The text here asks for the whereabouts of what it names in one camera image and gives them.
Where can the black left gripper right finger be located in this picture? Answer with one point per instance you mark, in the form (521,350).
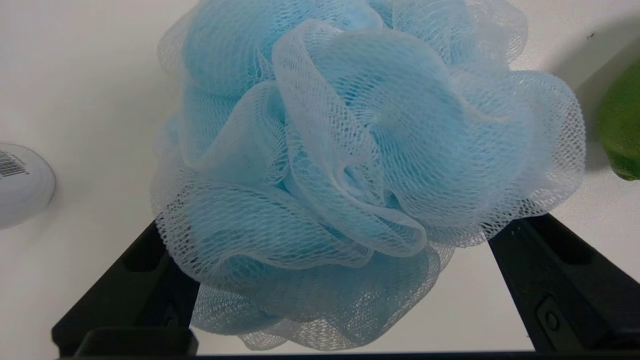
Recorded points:
(565,285)

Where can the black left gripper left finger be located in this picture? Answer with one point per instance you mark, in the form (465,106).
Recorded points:
(130,295)

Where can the light blue mesh bath loofah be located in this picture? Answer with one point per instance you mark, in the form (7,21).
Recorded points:
(350,165)

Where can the white cylindrical bottle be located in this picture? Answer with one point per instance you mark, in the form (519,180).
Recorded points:
(22,190)

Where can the green lime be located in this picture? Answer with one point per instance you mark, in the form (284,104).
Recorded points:
(622,130)

